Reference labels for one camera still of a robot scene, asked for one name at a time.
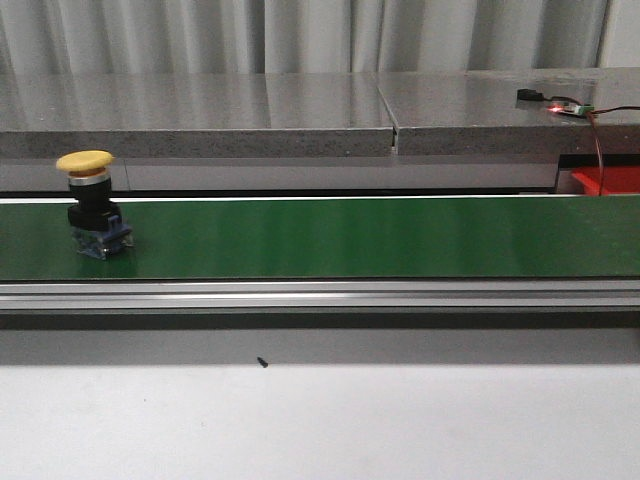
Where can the red plastic bin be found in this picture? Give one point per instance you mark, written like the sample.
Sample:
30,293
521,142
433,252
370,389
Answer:
616,180

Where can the white pleated curtain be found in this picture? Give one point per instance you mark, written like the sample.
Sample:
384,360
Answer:
73,37

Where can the aluminium conveyor side rail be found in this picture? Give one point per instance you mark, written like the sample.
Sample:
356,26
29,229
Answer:
317,295

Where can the black usb plug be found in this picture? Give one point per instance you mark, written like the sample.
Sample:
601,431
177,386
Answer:
529,95

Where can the grey stone countertop slab right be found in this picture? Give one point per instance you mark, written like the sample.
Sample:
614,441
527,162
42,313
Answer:
478,112

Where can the green conveyor belt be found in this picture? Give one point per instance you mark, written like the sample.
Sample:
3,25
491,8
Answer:
337,239

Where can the grey stone countertop slab left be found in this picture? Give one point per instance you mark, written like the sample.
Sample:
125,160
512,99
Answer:
194,115

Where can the small green circuit board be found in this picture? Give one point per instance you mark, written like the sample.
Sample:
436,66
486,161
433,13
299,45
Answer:
570,109

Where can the grey stone countertop slab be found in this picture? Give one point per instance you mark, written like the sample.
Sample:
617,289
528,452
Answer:
478,112
194,115

